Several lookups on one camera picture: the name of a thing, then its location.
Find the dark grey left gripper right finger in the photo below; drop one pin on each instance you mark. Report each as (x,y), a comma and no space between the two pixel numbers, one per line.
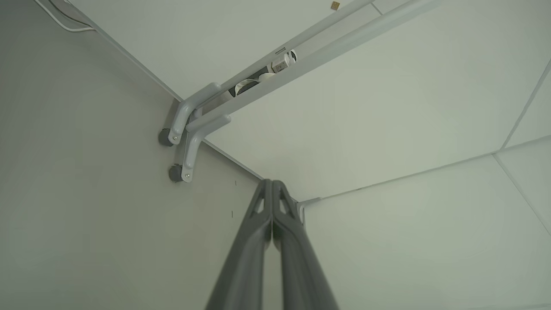
(301,267)

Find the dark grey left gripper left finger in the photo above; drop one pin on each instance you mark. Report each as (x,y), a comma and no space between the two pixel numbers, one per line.
(247,267)

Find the black caster wheel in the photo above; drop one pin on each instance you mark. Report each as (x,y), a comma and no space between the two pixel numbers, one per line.
(164,137)
(174,173)

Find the grey metal stand leg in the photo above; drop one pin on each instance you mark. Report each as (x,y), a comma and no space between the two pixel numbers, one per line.
(202,129)
(189,107)

